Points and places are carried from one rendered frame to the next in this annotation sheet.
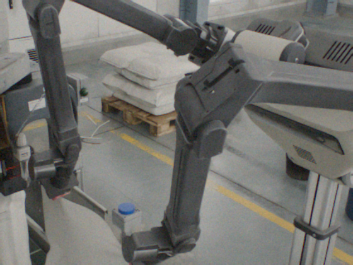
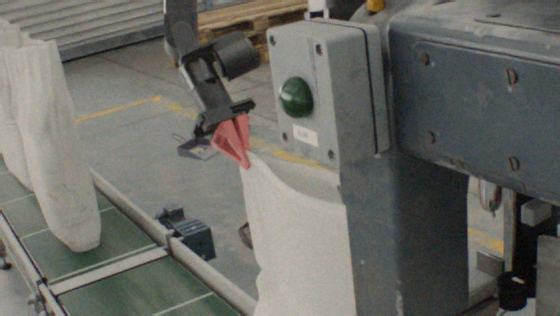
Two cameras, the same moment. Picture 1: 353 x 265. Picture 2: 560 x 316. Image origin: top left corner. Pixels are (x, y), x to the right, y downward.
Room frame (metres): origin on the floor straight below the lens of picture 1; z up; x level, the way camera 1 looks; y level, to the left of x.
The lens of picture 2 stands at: (2.01, 0.26, 1.42)
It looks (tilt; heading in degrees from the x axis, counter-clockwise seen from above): 18 degrees down; 188
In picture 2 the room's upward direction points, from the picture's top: 7 degrees counter-clockwise
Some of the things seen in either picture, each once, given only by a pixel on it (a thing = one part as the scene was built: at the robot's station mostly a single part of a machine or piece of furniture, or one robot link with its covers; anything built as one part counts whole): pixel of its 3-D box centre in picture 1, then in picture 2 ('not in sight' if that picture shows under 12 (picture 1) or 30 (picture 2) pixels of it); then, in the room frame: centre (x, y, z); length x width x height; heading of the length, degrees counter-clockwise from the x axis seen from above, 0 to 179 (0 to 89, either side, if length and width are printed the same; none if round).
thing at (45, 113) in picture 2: not in sight; (50, 136); (-0.18, -0.93, 0.74); 0.47 x 0.22 x 0.72; 37
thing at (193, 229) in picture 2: not in sight; (177, 231); (-0.19, -0.53, 0.35); 0.30 x 0.15 x 0.15; 39
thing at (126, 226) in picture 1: (126, 216); not in sight; (1.47, 0.06, 0.81); 0.08 x 0.08 x 0.06; 39
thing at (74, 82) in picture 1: (77, 88); (327, 88); (1.51, 0.22, 1.29); 0.08 x 0.05 x 0.09; 39
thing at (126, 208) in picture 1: (126, 209); not in sight; (1.47, 0.06, 0.84); 0.06 x 0.06 x 0.02
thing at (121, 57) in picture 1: (138, 55); not in sight; (4.53, 0.04, 0.56); 0.66 x 0.43 x 0.15; 127
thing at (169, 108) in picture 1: (149, 97); not in sight; (4.34, -0.06, 0.20); 0.66 x 0.44 x 0.12; 39
